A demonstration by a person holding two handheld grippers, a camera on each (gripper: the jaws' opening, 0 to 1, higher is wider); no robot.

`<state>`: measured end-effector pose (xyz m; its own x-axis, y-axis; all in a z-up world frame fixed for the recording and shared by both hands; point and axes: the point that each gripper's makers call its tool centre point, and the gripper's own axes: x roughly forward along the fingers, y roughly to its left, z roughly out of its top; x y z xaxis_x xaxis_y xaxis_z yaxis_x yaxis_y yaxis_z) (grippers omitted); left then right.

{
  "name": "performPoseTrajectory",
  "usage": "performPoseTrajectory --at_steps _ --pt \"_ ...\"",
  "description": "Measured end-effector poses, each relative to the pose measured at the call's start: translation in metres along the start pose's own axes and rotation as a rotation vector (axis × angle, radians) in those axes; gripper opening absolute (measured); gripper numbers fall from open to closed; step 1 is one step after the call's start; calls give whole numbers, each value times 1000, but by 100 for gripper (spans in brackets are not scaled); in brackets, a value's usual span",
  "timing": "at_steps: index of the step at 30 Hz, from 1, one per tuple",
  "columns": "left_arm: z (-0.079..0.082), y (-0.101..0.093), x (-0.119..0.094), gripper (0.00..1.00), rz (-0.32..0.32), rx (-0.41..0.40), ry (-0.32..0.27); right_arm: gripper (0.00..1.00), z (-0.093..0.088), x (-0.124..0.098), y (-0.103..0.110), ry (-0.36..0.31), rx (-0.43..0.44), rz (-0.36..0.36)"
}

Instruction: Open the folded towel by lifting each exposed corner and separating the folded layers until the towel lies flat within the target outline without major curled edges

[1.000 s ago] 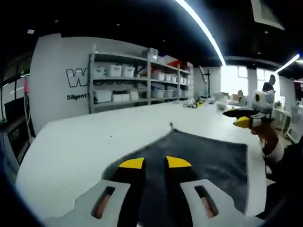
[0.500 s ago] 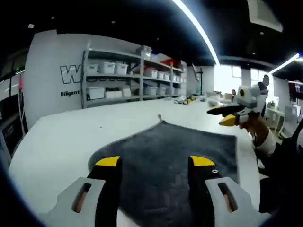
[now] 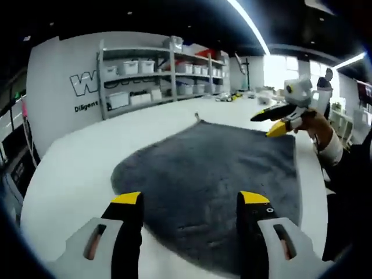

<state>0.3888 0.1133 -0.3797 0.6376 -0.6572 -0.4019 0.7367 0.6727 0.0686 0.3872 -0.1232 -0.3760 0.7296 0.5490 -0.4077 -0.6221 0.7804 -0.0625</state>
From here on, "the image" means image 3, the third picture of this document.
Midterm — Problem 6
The dark red banner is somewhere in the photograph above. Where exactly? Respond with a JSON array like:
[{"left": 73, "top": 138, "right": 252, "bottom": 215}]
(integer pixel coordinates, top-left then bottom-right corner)
[{"left": 356, "top": 81, "right": 372, "bottom": 106}]

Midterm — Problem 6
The grey metal shelf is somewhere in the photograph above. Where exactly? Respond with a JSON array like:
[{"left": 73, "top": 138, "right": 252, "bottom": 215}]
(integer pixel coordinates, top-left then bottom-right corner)
[{"left": 97, "top": 35, "right": 232, "bottom": 120}]

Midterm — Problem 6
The black coat stand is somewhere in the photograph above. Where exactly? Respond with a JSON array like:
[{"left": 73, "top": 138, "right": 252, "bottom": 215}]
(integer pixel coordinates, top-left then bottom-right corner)
[{"left": 234, "top": 52, "right": 253, "bottom": 91}]

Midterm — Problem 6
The white frame rack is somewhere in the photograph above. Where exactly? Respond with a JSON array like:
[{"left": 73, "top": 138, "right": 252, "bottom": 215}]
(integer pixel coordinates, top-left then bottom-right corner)
[{"left": 330, "top": 101, "right": 354, "bottom": 145}]

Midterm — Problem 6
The row of white storage bins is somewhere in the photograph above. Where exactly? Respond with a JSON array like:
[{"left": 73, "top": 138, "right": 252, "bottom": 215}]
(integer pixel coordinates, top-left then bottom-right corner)
[{"left": 103, "top": 59, "right": 226, "bottom": 108}]

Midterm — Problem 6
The spare white yellow gripper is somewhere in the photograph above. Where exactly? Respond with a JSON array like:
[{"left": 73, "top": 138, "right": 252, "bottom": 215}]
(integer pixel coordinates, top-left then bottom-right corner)
[{"left": 215, "top": 90, "right": 246, "bottom": 103}]

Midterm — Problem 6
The person's right hand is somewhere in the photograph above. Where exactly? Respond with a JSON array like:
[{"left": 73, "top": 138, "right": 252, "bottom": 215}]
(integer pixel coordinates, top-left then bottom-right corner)
[{"left": 295, "top": 109, "right": 334, "bottom": 148}]

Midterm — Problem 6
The grey towel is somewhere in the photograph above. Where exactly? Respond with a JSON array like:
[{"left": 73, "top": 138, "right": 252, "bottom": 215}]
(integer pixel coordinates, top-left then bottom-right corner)
[{"left": 109, "top": 112, "right": 303, "bottom": 277}]

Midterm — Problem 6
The person's dark jacket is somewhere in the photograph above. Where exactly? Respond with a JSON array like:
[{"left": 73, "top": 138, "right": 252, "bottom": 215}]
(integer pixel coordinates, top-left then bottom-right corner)
[{"left": 321, "top": 162, "right": 372, "bottom": 262}]

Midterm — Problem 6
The ceiling light strip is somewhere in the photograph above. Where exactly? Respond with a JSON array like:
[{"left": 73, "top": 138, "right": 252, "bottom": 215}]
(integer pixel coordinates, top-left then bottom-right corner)
[
  {"left": 226, "top": 0, "right": 271, "bottom": 56},
  {"left": 333, "top": 52, "right": 367, "bottom": 70}
]

